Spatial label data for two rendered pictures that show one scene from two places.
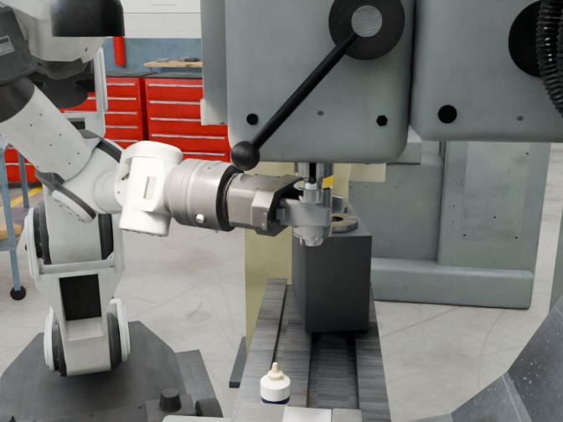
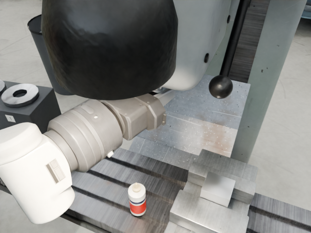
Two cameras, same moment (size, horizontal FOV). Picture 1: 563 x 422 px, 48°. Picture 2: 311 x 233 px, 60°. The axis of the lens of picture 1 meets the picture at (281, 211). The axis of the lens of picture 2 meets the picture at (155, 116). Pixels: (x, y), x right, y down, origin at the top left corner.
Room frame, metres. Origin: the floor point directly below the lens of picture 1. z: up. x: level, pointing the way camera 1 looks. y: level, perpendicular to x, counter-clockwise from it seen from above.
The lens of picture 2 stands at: (0.61, 0.33, 1.52)
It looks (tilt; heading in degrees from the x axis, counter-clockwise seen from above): 42 degrees down; 288
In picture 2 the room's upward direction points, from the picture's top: straight up
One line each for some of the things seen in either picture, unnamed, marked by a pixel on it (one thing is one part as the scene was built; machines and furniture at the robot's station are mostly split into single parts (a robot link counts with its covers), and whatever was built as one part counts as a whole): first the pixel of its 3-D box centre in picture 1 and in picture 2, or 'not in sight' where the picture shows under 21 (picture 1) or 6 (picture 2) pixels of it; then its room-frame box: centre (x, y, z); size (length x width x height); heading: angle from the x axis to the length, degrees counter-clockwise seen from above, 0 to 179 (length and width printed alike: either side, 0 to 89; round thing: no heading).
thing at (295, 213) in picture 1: (302, 215); (164, 100); (0.71, -0.03, 1.24); 0.06 x 0.02 x 0.03; 67
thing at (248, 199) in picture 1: (245, 201); (112, 119); (0.78, 0.05, 1.24); 0.13 x 0.12 x 0.10; 157
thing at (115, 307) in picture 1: (87, 335); not in sight; (1.48, 0.50, 0.68); 0.21 x 0.20 x 0.13; 17
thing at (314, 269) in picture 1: (327, 259); (15, 119); (1.17, -0.09, 1.00); 0.22 x 0.12 x 0.20; 5
